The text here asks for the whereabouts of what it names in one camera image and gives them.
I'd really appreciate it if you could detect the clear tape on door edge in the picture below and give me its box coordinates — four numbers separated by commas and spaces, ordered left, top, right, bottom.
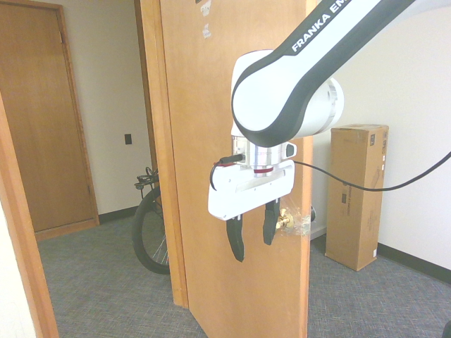
295, 213, 312, 239

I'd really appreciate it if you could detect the wooden door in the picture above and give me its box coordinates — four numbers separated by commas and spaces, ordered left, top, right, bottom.
0, 0, 100, 242
160, 0, 317, 338

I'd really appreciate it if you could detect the tall cardboard box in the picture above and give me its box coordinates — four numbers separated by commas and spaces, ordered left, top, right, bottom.
324, 123, 390, 272

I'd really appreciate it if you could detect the black cable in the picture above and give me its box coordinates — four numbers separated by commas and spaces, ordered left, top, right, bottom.
292, 151, 451, 192

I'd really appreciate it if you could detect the closed wooden door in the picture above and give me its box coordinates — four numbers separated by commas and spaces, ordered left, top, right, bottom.
0, 0, 100, 242

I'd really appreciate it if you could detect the wooden door frame post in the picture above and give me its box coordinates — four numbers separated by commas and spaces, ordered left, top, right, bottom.
0, 89, 60, 338

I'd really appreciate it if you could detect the brass door knob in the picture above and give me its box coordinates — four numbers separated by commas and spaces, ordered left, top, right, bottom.
276, 207, 295, 230

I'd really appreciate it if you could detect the black bicycle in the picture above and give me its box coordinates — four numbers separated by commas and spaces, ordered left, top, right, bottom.
131, 168, 171, 275

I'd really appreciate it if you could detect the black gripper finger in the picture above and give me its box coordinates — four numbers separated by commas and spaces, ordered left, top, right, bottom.
263, 199, 281, 246
225, 215, 245, 263

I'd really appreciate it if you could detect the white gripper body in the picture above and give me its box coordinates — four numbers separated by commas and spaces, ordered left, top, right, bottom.
207, 161, 295, 222

